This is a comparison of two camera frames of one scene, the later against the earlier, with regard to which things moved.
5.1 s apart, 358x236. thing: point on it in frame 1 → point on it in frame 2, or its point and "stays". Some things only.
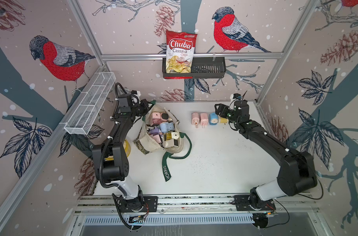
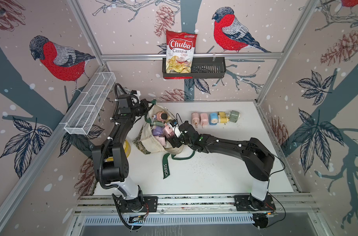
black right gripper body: (224, 112) → (178, 142)
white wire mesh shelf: (89, 103) stays
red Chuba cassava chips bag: (179, 50) stays
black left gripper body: (140, 109) stays
